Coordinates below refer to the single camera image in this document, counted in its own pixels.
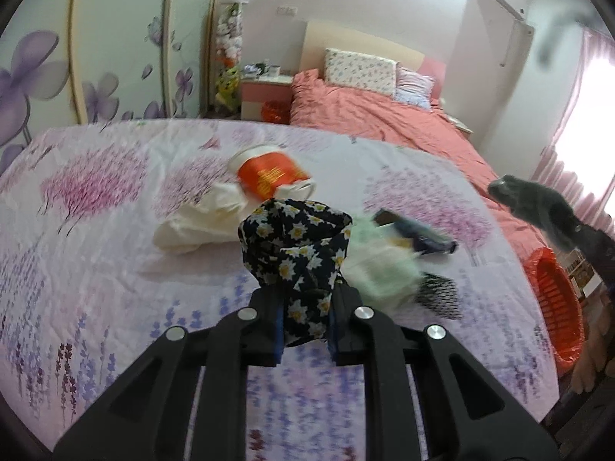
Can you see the pink window curtain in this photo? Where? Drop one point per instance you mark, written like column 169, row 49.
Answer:
column 579, row 161

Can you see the floral pink purple tablecloth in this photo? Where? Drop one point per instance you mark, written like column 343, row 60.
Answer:
column 84, row 290

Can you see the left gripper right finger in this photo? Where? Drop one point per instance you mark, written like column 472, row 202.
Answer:
column 345, row 346

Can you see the sliding wardrobe with flowers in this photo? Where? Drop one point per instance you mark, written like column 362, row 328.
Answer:
column 67, row 62

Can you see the white wall air conditioner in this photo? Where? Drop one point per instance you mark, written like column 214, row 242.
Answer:
column 508, row 32

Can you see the pale green crumpled cloth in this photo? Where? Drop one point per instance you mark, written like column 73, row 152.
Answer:
column 381, row 266

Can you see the white floral pillow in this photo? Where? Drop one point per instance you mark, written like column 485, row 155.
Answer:
column 361, row 71

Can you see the cream pink headboard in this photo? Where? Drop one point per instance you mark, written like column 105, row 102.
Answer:
column 321, row 35

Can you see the blue grey cloth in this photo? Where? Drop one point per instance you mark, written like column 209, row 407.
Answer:
column 538, row 205

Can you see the pink white nightstand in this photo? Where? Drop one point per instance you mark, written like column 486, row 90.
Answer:
column 267, row 99

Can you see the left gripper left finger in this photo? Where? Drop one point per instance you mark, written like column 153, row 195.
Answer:
column 265, row 344

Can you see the black mesh fruit net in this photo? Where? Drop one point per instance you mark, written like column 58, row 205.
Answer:
column 439, row 295

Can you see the red white instant noodle cup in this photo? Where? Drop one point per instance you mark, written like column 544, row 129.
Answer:
column 268, row 172

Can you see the salmon pink bed duvet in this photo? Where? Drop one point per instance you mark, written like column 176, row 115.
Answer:
column 363, row 114

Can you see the stuffed toys rack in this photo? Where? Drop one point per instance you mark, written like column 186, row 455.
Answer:
column 228, row 56

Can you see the black patterned fabric pouch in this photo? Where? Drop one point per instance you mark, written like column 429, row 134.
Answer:
column 297, row 248

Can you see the pink striped pillow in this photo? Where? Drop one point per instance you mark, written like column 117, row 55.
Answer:
column 414, row 89

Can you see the cream crumpled tissue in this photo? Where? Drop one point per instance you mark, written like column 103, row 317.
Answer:
column 213, row 219

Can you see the red plastic laundry basket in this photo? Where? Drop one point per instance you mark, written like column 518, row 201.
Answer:
column 559, row 305

